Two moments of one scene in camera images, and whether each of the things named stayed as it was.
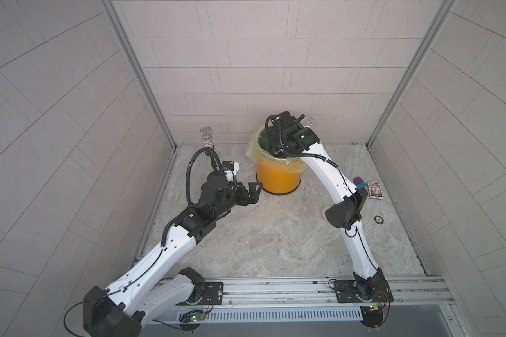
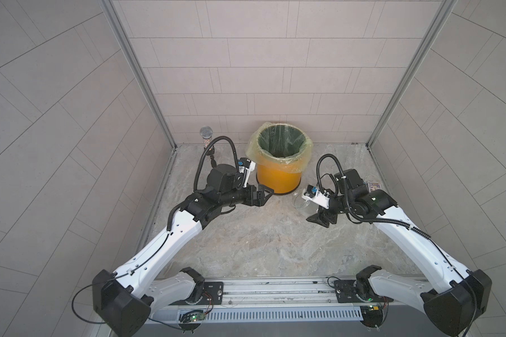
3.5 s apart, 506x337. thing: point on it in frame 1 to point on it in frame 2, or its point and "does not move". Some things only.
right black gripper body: x=286 y=142 to x=336 y=206
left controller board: x=191 y=320 does not move
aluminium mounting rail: x=410 y=293 does not move
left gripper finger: x=253 y=187 to x=267 y=197
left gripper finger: x=254 y=196 to x=261 y=202
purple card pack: x=375 y=190 does not move
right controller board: x=372 y=316 does not move
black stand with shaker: x=206 y=133 does not move
